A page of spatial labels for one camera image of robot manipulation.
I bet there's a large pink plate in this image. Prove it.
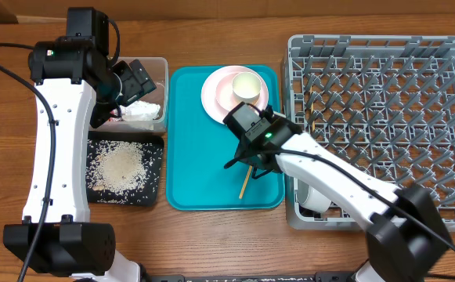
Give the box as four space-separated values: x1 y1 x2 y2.
200 65 269 124

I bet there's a small pink bowl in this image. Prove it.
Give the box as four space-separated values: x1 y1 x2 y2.
215 73 240 111

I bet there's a white paper cup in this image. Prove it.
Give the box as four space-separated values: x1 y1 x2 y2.
232 72 262 103

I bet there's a clear plastic waste bin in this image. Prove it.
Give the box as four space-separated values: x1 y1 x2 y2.
91 57 169 132

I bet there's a black food waste tray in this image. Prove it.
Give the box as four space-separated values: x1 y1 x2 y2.
85 131 165 208

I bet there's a grey dishwasher rack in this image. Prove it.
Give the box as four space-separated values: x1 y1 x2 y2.
282 34 455 232

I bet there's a white napkin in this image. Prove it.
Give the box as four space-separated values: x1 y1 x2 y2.
121 100 161 121

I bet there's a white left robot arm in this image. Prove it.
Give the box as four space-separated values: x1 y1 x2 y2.
3 7 156 281

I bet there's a cooked white rice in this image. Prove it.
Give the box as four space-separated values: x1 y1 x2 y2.
85 139 162 204

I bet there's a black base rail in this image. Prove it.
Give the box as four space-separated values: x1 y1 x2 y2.
149 271 354 282

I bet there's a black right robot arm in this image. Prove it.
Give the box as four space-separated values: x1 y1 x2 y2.
224 107 451 281

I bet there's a grey rice bowl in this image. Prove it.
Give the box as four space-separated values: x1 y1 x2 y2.
297 180 331 213

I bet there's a teal serving tray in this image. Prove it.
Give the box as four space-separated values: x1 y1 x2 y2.
166 66 285 212

